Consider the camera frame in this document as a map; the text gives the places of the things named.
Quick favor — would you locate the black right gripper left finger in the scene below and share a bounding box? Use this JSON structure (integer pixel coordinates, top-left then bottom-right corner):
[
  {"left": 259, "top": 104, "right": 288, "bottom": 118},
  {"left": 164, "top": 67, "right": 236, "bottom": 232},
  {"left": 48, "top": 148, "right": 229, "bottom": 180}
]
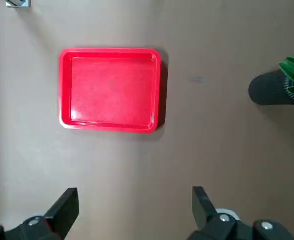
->
[{"left": 0, "top": 187, "right": 79, "bottom": 240}]

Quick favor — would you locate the black ribbed vase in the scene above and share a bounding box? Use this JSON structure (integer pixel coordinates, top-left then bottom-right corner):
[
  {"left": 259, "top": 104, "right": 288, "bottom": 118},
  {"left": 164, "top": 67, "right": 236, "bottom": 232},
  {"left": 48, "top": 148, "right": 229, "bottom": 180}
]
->
[{"left": 248, "top": 69, "right": 294, "bottom": 106}]

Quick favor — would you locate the red plastic tray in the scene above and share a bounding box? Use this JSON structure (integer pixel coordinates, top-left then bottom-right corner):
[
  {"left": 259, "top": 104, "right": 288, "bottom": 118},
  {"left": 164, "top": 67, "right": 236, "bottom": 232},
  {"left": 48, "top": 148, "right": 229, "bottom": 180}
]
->
[{"left": 58, "top": 47, "right": 162, "bottom": 134}]

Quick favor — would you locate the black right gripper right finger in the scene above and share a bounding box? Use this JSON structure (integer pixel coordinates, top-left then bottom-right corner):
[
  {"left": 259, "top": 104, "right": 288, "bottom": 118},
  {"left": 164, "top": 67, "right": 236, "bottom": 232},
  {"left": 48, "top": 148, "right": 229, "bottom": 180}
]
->
[{"left": 186, "top": 186, "right": 294, "bottom": 240}]

